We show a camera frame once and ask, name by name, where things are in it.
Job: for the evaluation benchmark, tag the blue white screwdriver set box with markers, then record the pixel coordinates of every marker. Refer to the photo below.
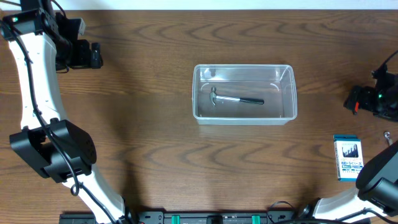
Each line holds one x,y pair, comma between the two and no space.
349,157

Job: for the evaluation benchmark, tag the small claw hammer black handle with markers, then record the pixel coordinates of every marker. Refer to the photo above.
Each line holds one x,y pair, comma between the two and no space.
214,97

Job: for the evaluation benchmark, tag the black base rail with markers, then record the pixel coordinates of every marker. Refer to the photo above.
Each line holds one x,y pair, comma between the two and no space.
210,218

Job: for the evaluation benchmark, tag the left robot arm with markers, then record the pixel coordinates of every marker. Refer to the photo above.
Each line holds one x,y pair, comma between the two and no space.
46,43

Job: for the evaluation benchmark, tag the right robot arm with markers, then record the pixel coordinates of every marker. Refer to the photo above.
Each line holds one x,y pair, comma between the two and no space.
375,193

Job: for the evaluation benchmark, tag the clear plastic container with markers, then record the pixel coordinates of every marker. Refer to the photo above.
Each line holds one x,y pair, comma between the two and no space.
244,94

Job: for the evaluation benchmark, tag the silver metal wrench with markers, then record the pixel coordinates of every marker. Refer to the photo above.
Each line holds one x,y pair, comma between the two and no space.
387,136

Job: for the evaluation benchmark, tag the red handled pliers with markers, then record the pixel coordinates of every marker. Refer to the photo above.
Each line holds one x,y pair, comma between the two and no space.
356,108

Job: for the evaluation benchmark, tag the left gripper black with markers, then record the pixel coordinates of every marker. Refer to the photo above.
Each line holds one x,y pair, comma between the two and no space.
95,55

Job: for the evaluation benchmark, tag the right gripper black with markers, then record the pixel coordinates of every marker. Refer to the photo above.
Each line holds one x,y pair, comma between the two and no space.
366,102

